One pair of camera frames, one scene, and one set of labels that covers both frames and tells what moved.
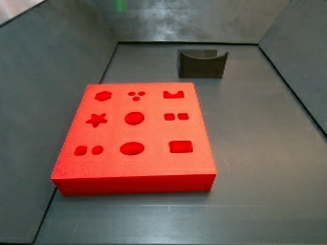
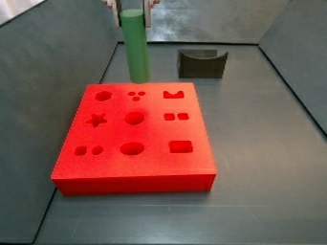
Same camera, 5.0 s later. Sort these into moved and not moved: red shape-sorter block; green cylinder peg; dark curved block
Moved: green cylinder peg
Not moved: red shape-sorter block; dark curved block
